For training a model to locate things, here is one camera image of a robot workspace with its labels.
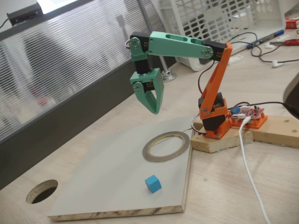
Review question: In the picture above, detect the light wooden base block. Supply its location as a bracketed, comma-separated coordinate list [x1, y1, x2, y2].
[190, 120, 255, 154]

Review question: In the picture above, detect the dark rounded object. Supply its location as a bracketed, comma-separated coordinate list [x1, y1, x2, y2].
[283, 72, 299, 119]

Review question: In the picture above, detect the metal partition post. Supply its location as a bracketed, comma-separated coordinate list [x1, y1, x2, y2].
[136, 0, 178, 83]

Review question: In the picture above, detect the black box device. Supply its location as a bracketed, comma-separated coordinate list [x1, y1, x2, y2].
[6, 2, 44, 26]

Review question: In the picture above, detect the grey ring of tape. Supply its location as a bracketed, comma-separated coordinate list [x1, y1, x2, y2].
[142, 131, 191, 162]

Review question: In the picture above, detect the blue cube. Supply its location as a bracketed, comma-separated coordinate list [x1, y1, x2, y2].
[144, 174, 162, 194]

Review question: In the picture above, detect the small red box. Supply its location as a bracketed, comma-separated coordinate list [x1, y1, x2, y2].
[285, 18, 299, 30]

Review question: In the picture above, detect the red controller circuit board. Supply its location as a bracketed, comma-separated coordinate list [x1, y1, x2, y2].
[230, 105, 266, 121]

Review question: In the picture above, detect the ribbed glass desk partition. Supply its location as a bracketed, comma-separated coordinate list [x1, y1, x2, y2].
[0, 0, 178, 191]

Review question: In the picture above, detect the black marker with blue cap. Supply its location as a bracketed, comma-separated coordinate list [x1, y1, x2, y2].
[247, 29, 285, 49]

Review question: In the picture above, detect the white USB cable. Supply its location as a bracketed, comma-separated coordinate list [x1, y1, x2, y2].
[238, 116, 272, 224]

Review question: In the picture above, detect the thin black cable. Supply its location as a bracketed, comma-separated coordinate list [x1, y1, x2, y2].
[250, 39, 299, 63]
[221, 32, 259, 47]

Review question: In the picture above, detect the red handled hand tool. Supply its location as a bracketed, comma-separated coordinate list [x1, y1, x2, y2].
[270, 39, 299, 47]

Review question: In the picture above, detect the long wooden plank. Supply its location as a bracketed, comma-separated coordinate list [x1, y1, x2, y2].
[245, 113, 299, 148]

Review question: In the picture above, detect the black power cable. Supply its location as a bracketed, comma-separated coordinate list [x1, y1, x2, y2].
[228, 101, 292, 113]

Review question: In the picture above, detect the grey laminated chipboard panel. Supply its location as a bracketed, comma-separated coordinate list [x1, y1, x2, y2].
[48, 115, 196, 222]

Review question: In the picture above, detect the white plastic lattice basket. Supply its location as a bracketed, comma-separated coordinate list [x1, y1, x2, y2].
[158, 0, 287, 72]

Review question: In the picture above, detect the white plastic piece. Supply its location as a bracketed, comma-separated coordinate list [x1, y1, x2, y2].
[223, 55, 243, 65]

